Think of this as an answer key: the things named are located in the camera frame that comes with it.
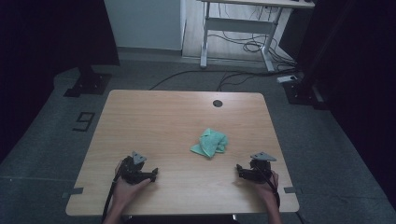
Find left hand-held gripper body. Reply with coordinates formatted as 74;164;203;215
120;150;148;185

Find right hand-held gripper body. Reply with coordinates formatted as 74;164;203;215
246;151;277;184

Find green cloth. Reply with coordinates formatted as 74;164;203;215
190;127;229;160

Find person's left hand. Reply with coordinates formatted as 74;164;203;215
112;160;152;206

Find person's right hand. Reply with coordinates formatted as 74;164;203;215
253;170;280;204

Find black stand base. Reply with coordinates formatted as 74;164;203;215
64;64;112;98
283;78;329;110

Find white power strip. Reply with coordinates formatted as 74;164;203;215
276;75;299;84

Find black curtain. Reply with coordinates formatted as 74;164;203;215
0;0;120;162
295;0;396;209

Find right hand-held gripper cable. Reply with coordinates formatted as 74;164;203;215
257;167;281;209

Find hand-held gripper cable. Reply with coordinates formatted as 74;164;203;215
257;167;281;209
101;158;126;224

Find left hand-held gripper cable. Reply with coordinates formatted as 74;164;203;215
101;158;126;224

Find black floor cable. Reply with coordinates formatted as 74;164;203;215
148;68;297;91

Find bundle of black cables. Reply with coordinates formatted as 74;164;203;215
207;4;297;69

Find white desk frame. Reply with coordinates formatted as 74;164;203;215
199;0;316;73

